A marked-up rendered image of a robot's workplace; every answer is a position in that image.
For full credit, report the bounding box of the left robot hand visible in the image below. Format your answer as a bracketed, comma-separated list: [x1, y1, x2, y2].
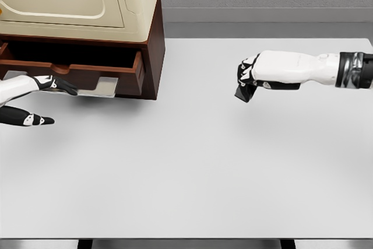
[0, 75, 79, 128]

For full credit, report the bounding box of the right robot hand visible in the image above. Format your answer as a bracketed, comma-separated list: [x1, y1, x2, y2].
[237, 50, 318, 90]

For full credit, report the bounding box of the brown drawer with silver handle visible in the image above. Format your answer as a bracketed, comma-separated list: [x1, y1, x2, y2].
[0, 41, 146, 99]

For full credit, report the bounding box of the brown wooden cabinet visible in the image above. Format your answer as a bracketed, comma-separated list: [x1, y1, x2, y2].
[0, 0, 166, 101]

